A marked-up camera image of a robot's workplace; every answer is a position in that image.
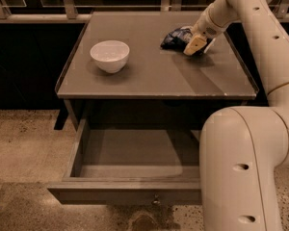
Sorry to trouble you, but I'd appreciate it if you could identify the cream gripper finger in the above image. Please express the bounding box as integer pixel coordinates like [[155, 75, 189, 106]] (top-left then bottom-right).
[[183, 34, 207, 56], [202, 38, 216, 53]]

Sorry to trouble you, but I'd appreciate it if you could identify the blue chip bag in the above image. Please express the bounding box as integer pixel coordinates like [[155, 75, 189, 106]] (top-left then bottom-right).
[[160, 26, 205, 55]]

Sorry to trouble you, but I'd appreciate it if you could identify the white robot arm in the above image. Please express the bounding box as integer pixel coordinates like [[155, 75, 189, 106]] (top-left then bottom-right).
[[184, 0, 289, 231]]

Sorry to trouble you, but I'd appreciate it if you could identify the open top drawer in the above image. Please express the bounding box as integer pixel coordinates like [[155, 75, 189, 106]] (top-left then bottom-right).
[[48, 119, 201, 205]]

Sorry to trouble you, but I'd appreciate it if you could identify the small metal drawer knob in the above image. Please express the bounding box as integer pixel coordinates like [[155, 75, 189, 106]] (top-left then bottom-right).
[[151, 194, 161, 206]]

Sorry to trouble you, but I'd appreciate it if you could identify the grey wooden cabinet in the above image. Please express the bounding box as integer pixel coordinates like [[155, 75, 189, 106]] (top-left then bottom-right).
[[56, 12, 258, 125]]

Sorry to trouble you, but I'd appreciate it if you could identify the white ceramic bowl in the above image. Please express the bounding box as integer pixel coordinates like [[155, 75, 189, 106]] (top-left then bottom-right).
[[90, 40, 130, 73]]

